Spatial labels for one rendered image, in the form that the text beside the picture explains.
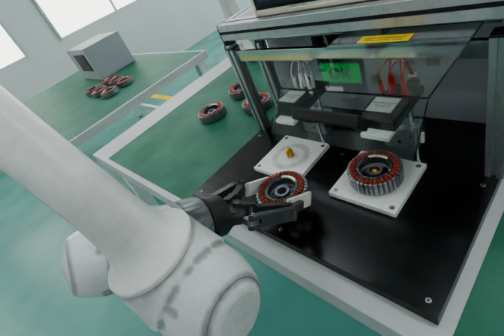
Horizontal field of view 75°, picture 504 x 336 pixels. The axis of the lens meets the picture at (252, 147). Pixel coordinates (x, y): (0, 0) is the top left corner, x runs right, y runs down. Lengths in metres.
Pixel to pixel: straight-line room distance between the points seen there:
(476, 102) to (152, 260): 0.74
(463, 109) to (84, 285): 0.81
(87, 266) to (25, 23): 4.76
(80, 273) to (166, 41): 5.39
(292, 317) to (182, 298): 1.21
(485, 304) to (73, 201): 0.57
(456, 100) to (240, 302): 0.70
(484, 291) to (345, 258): 0.21
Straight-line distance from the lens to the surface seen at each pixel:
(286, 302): 1.55
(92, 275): 0.47
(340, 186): 0.76
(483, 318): 0.62
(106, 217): 0.32
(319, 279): 0.67
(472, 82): 0.85
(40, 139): 0.34
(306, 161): 0.85
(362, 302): 0.63
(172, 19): 5.85
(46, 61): 5.13
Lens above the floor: 1.31
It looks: 32 degrees down
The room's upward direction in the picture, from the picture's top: 25 degrees counter-clockwise
